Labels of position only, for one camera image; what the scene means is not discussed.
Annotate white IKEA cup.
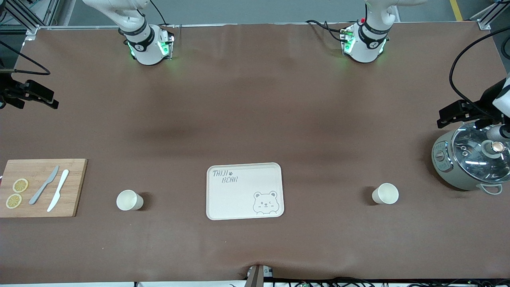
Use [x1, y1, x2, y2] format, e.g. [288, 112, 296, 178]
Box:
[372, 183, 399, 205]
[116, 190, 144, 211]

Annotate cream tray with bear print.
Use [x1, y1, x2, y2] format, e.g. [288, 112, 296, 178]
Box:
[206, 162, 285, 221]

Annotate glass pot lid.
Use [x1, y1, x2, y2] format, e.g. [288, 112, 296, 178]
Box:
[451, 122, 510, 185]

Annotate pale green electric pot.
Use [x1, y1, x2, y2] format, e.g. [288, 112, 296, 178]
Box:
[432, 122, 510, 196]

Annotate white plastic knife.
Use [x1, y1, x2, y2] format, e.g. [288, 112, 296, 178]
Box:
[47, 169, 70, 212]

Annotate bamboo cutting board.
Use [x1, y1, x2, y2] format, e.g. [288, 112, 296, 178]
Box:
[0, 159, 88, 218]

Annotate grey plastic knife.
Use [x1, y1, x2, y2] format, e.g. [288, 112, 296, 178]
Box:
[29, 165, 60, 205]

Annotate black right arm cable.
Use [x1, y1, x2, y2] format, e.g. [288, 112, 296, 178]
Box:
[0, 40, 51, 76]

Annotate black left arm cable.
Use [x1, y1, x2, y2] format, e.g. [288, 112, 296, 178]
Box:
[449, 26, 510, 117]

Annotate aluminium frame profile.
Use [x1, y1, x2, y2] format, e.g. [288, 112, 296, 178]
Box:
[0, 0, 60, 34]
[470, 0, 510, 31]

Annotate black cable at arm base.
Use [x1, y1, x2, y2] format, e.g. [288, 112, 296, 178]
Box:
[306, 19, 348, 43]
[149, 0, 169, 27]

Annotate black cable along table edge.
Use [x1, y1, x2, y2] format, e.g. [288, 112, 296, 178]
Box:
[263, 276, 510, 287]

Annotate metal table edge bracket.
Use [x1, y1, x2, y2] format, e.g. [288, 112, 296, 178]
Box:
[246, 264, 275, 287]

